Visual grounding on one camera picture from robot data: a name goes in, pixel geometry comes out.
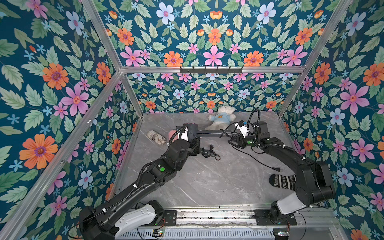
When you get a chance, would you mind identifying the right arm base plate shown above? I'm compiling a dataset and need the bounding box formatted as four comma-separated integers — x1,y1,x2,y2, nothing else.
253,210,297,226

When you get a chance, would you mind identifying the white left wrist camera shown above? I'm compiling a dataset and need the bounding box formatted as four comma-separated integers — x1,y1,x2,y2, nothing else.
179,131,189,142

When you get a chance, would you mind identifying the striped black white sock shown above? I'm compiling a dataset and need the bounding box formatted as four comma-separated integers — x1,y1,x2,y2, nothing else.
269,174,297,191

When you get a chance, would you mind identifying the pink hair dryer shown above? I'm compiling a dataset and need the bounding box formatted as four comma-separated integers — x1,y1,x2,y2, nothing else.
169,130,180,144

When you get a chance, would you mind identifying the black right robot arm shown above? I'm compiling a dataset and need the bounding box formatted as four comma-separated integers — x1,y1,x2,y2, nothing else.
229,121,336,219

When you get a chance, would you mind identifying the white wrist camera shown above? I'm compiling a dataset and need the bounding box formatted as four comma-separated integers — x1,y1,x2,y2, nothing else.
179,131,189,142
235,121,249,138

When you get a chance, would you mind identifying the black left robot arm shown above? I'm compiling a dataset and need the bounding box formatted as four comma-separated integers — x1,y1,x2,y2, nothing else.
79,132,200,240

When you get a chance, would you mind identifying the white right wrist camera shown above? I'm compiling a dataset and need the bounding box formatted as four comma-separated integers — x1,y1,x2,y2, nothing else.
235,121,249,138

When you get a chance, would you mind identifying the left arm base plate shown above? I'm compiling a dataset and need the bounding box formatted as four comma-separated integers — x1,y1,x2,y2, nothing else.
156,210,178,228

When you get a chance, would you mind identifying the black cord of boxy dryer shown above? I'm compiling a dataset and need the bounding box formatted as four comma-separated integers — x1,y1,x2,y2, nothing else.
218,121,281,173

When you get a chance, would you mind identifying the aluminium front rail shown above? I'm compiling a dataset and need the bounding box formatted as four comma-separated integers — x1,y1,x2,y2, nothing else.
165,205,341,230

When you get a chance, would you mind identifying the black hook rail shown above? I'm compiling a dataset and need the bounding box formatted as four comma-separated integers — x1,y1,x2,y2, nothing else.
179,66,243,75

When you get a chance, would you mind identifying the white teddy bear blue shirt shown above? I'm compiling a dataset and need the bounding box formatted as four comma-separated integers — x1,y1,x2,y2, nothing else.
205,106,236,131

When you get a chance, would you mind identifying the black boxy hair dryer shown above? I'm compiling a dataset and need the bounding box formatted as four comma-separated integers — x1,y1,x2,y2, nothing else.
176,123,225,141

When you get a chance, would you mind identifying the black cord of grey dryer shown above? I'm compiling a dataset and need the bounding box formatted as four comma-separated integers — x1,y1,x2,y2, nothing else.
200,145,222,160

